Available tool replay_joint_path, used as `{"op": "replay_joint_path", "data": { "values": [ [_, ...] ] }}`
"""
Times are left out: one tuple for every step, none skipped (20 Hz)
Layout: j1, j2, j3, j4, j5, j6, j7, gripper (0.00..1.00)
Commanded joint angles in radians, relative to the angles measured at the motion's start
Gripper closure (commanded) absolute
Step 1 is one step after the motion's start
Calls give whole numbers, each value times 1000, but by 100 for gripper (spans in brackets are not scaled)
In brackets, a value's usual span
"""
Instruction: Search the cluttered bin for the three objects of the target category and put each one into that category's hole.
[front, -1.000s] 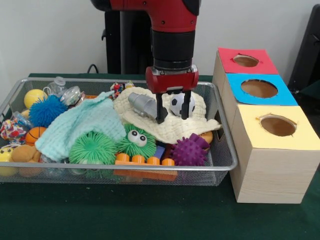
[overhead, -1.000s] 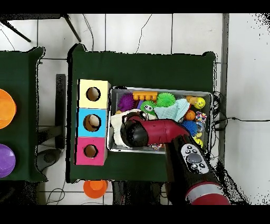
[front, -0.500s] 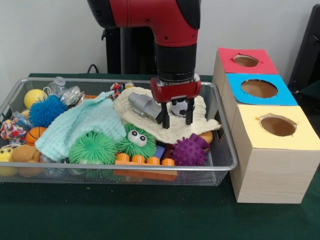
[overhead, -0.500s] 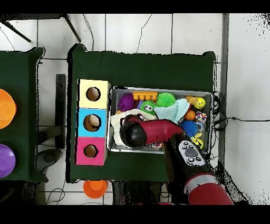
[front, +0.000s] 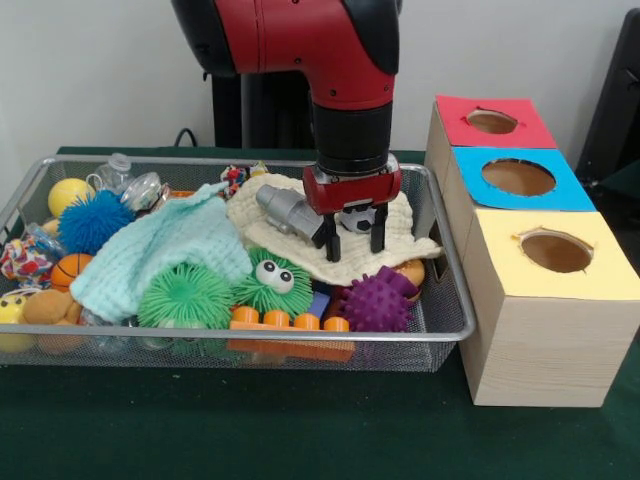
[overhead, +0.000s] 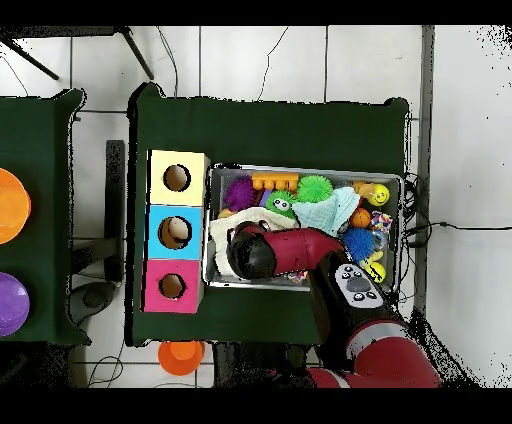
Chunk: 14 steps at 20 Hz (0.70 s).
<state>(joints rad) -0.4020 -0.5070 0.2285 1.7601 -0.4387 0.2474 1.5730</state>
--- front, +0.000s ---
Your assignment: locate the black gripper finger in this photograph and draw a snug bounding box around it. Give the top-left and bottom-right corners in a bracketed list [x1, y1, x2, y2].
[322, 212, 343, 264]
[368, 202, 389, 254]

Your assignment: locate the blue puffer ball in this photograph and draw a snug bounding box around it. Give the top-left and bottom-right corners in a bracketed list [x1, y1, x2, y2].
[57, 189, 137, 256]

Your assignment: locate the green puffer ball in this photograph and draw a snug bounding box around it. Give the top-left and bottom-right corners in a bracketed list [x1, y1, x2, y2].
[136, 263, 235, 331]

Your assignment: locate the grey plastic toy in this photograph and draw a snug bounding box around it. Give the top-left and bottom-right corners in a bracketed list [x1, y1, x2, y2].
[255, 183, 331, 249]

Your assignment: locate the black and white soccer ball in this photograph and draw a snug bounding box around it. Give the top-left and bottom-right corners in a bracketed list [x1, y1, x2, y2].
[339, 207, 377, 235]

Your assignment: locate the orange building block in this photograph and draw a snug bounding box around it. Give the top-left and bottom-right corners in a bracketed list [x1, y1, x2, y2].
[227, 305, 357, 364]

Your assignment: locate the mint green muslin cloth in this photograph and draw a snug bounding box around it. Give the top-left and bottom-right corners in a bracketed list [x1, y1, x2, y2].
[69, 180, 254, 325]

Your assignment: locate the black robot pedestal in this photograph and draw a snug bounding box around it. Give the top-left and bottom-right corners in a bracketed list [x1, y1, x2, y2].
[202, 69, 317, 151]

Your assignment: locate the black panel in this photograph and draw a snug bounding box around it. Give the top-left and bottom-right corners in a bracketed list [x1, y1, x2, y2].
[574, 7, 640, 176]

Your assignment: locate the wooden box with three holes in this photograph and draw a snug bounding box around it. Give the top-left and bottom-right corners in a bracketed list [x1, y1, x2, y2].
[423, 93, 640, 409]

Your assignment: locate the dark green tablecloth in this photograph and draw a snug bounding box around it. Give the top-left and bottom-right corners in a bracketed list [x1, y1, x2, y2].
[0, 145, 640, 480]

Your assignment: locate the cream muslin cloth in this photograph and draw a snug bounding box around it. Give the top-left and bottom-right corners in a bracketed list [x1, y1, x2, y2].
[225, 172, 445, 290]

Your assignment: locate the green fuzzy ball with eyes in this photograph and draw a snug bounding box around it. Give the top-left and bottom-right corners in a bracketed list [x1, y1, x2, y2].
[232, 247, 315, 326]

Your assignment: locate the plain yellow ball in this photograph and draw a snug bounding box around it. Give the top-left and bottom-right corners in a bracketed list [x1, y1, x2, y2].
[47, 177, 96, 219]

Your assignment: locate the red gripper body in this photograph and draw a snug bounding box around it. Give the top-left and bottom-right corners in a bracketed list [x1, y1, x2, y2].
[302, 154, 404, 217]

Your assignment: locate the purple spiky ball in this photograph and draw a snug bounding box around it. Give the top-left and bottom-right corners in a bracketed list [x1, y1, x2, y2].
[341, 272, 416, 334]

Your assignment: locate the silver mesh bin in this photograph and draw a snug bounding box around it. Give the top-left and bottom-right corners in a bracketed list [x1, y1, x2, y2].
[0, 155, 477, 374]

